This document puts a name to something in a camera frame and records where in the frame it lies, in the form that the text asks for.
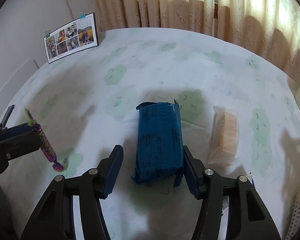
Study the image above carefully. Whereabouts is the purple candy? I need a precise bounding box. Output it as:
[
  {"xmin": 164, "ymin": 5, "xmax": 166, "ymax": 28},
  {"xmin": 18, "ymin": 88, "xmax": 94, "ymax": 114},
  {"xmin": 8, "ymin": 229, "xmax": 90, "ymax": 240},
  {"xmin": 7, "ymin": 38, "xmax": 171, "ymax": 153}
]
[{"xmin": 25, "ymin": 109, "xmax": 65, "ymax": 172}]

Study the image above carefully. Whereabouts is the blue snack bar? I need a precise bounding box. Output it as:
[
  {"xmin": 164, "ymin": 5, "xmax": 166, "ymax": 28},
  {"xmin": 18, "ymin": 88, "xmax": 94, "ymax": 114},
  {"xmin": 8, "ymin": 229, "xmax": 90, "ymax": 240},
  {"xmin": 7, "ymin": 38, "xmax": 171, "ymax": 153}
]
[{"xmin": 132, "ymin": 101, "xmax": 184, "ymax": 187}]

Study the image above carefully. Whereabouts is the photo collage calendar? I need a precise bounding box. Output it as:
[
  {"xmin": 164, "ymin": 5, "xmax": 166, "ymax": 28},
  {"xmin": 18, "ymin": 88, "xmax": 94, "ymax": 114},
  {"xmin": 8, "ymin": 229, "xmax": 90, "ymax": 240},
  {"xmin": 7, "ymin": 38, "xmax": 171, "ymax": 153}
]
[{"xmin": 43, "ymin": 12, "xmax": 99, "ymax": 63}]

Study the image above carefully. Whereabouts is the beige curtain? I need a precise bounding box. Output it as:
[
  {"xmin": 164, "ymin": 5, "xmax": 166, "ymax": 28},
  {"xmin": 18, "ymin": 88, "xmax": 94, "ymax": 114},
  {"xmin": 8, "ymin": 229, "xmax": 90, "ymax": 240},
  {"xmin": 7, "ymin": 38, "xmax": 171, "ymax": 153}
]
[{"xmin": 93, "ymin": 0, "xmax": 300, "ymax": 85}]

